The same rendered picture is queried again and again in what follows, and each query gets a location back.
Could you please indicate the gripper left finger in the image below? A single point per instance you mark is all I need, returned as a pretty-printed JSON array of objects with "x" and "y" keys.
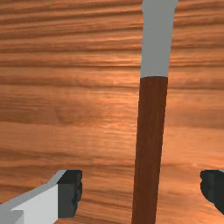
[{"x": 43, "y": 202}]

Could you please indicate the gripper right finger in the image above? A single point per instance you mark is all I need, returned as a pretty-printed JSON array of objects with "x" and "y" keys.
[{"x": 214, "y": 186}]

